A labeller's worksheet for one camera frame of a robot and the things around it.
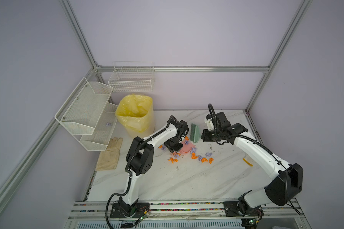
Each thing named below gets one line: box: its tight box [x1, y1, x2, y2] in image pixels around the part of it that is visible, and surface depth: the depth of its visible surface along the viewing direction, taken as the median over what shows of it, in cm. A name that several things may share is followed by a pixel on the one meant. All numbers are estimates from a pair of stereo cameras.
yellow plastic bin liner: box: [115, 93, 155, 133], surface depth 92 cm
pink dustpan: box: [178, 138, 196, 155], surface depth 100 cm
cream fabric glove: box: [95, 136, 124, 171], surface depth 95 cm
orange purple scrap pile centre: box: [184, 135, 215, 165], surface depth 95 cm
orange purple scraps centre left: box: [158, 145, 182, 164], surface depth 93 cm
